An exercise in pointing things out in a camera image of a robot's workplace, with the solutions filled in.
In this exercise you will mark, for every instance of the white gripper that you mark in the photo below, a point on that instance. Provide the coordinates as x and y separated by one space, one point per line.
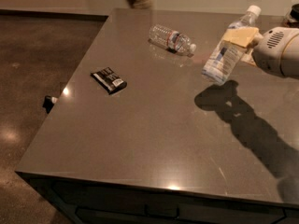
270 52

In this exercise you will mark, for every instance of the blue label plastic bottle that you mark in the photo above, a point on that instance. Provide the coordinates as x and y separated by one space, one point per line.
225 56

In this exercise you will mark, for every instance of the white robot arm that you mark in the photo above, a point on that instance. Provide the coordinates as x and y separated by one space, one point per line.
276 51

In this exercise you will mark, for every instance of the clear plastic bottle red label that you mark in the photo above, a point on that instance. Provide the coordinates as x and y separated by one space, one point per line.
171 39

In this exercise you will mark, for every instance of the glass jar with snacks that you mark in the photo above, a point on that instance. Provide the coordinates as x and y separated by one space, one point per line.
291 19

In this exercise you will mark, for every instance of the black snack packet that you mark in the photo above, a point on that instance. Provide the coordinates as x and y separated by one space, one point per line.
111 81

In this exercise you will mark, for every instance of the black drawer knob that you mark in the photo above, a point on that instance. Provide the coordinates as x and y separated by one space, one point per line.
49 102

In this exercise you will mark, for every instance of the dark cabinet drawer front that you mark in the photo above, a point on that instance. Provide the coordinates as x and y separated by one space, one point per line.
90 202

